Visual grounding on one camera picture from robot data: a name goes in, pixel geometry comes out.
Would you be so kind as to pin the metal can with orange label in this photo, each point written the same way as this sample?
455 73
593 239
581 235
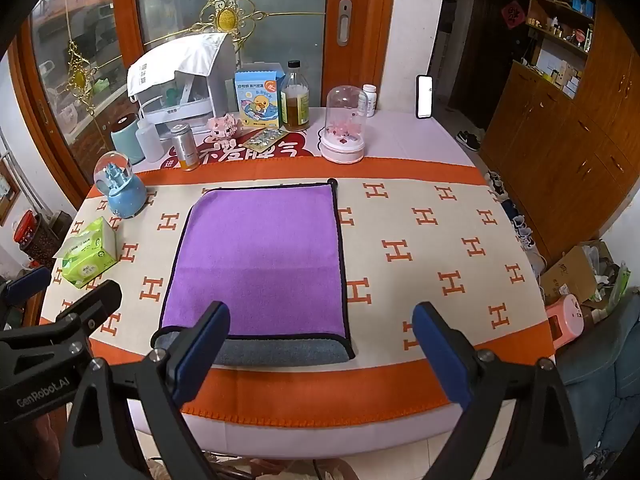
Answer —
184 147

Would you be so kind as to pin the blue armchair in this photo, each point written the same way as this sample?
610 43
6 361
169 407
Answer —
605 390

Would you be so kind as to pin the large gold door ornament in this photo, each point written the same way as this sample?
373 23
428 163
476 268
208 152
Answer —
226 15

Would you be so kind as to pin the wooden framed glass door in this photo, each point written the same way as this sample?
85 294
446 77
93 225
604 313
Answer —
300 5

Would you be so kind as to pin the white plastic bottle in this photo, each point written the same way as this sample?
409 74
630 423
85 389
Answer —
149 142

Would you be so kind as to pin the white sneakers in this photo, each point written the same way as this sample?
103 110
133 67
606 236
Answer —
495 182

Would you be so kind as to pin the glass bottle with amber liquid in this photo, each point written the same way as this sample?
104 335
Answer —
296 105

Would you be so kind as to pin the blue snow globe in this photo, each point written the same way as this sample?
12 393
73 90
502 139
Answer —
122 192

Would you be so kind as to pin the pink dome music box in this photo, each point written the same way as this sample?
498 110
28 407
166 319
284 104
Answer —
342 125

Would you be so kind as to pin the red door decoration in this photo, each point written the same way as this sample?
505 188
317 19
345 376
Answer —
512 16

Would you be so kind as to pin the small gold door ornament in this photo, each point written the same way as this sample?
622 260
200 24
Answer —
79 76

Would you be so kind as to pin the blue box with duck print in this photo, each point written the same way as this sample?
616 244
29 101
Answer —
259 102

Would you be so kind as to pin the orange and cream patterned blanket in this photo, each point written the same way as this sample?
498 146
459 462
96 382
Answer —
430 270

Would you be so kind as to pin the dark wooden entry door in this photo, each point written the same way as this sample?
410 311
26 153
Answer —
487 60

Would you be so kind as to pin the green tissue pack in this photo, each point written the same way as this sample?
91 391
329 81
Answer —
90 260

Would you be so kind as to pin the purple towel with black edge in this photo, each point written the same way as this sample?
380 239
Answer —
260 260

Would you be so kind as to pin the wooden cabinet with shelves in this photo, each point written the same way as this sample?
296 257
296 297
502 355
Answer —
570 150

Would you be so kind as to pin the pill blister pack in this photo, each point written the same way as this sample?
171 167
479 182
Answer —
265 138

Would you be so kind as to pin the pink toy pig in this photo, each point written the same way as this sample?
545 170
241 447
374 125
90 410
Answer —
222 126

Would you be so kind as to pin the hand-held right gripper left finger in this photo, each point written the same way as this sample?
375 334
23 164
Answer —
199 347

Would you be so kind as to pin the teal cylinder humidifier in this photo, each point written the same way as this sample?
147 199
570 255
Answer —
126 140

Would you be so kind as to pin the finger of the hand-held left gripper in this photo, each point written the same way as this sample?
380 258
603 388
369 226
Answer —
95 302
27 284

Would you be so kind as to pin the white cloth cover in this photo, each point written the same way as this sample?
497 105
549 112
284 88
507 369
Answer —
170 62

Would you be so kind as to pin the cardboard box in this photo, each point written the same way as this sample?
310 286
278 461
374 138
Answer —
565 275

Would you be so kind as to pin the blue shoes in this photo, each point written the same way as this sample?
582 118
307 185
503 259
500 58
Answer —
510 210

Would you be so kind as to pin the black sneaker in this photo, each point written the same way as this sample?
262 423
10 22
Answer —
469 141

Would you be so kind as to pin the white countertop appliance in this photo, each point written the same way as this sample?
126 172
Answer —
220 90

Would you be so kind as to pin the pink stool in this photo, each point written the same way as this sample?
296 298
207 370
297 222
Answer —
564 321

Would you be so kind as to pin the smartphone with lit screen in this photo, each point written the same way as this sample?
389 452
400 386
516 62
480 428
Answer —
424 96

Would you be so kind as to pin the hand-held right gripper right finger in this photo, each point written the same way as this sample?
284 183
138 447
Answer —
442 355

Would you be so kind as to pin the white pill bottle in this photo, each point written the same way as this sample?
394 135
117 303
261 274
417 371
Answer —
368 102

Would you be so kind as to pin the red lidded jar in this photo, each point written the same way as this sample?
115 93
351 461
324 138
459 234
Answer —
26 232

